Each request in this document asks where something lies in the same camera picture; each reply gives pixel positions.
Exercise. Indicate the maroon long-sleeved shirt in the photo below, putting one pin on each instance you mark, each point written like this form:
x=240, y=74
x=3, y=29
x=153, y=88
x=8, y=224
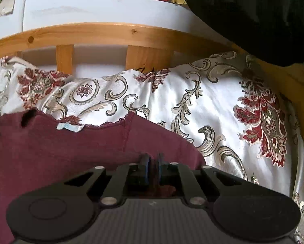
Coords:
x=65, y=152

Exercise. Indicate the dark quilted coat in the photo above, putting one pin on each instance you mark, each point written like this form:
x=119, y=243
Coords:
x=248, y=12

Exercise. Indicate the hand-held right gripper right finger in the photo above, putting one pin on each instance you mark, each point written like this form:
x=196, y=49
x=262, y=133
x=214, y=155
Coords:
x=160, y=169

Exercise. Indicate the wooden bed frame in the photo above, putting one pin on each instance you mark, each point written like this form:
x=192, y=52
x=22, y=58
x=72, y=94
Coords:
x=91, y=31

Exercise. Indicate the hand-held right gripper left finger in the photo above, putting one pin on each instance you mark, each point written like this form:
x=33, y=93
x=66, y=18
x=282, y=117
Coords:
x=148, y=169

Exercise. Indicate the white wall pipe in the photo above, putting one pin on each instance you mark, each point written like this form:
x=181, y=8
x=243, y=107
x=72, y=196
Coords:
x=22, y=5

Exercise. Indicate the floral white satin bedspread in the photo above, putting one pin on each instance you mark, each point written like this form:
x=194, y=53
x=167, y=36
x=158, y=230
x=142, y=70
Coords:
x=218, y=101

